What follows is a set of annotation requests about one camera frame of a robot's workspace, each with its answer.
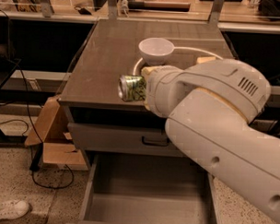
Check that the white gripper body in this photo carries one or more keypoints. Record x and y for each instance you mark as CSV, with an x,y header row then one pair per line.
x,y
161,87

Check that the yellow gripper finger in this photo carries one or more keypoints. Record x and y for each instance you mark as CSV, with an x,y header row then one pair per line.
x,y
146,71

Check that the green soda can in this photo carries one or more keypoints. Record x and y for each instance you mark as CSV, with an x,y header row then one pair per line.
x,y
132,88

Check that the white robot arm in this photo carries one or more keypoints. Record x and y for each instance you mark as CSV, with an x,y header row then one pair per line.
x,y
208,109

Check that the grey drawer cabinet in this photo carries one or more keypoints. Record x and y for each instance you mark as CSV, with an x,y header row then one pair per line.
x,y
91,93

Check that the closed grey top drawer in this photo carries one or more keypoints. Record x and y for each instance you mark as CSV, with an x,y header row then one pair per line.
x,y
120,139

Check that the open grey middle drawer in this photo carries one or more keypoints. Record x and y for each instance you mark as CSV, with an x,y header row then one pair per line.
x,y
134,189

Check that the white bowl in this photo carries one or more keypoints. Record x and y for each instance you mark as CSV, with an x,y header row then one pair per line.
x,y
156,51

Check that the yellow sponge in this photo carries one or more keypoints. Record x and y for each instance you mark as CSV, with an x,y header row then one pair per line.
x,y
201,60

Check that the brown cardboard box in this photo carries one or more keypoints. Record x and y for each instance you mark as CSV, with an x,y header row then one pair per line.
x,y
50,130

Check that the white sneaker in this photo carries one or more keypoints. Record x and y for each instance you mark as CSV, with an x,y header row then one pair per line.
x,y
13,209

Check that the black drawer handle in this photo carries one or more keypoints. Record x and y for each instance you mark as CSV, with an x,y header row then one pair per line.
x,y
163,143

